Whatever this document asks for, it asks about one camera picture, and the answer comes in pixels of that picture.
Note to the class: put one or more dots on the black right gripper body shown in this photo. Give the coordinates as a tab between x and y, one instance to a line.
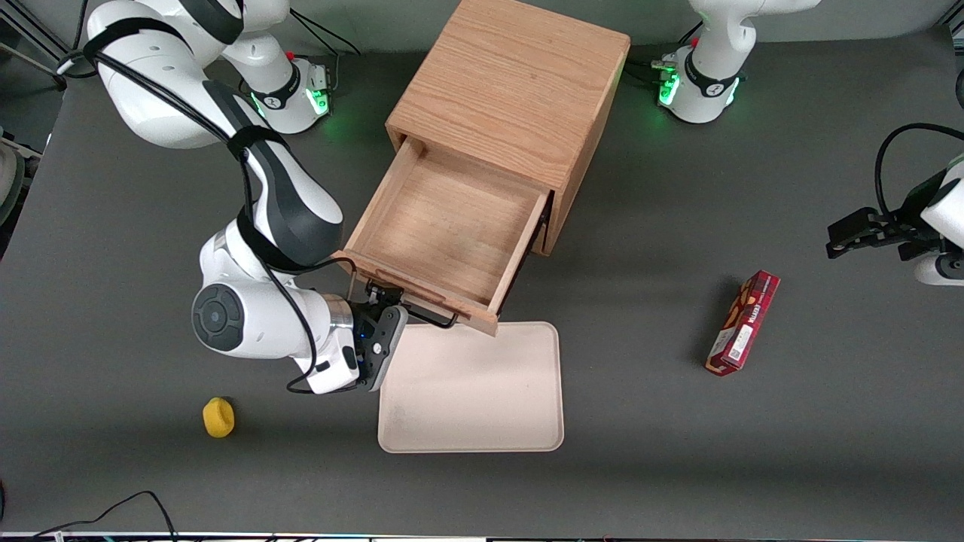
367	312

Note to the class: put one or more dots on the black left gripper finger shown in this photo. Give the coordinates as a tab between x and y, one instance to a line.
858	222
866	241

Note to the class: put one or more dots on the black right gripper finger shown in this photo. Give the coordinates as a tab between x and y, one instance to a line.
393	298
374	292

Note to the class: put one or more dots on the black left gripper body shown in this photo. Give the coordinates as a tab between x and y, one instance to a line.
898	228

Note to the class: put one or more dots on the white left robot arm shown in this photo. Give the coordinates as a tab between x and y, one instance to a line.
704	83

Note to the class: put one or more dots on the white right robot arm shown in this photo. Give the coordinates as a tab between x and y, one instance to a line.
226	316

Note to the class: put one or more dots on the wooden drawer cabinet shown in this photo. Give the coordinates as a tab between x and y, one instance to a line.
512	83

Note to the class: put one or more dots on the beige rectangular tray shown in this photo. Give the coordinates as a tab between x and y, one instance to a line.
471	391

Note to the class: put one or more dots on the red snack box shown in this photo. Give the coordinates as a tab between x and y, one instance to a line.
742	324

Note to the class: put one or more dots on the yellow toy fruit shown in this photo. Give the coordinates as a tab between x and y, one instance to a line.
218	418

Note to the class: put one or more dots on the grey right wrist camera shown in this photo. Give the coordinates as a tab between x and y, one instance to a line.
335	373

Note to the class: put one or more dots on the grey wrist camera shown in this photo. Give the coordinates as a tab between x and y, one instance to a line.
941	269
335	373

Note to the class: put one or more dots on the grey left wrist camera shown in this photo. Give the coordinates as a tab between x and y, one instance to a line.
941	269

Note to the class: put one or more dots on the aluminium frame rail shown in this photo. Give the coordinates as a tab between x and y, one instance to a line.
30	38

